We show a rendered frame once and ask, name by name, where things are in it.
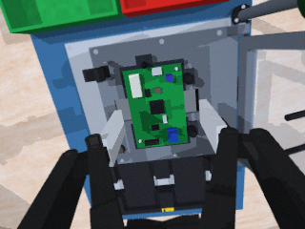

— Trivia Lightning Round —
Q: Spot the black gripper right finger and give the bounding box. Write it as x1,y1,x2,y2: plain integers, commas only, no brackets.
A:
198,99,305,229

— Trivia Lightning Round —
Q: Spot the green circuit board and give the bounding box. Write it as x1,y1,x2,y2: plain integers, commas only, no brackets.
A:
122,63,188,148

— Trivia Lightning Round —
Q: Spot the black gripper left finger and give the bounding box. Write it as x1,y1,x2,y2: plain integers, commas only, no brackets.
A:
17,110,126,229

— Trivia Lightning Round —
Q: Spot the green open bin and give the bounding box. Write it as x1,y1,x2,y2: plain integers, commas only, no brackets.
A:
0,0,124,34

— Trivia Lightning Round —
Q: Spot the red bin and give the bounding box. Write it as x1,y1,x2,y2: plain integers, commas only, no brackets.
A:
120,0,230,17

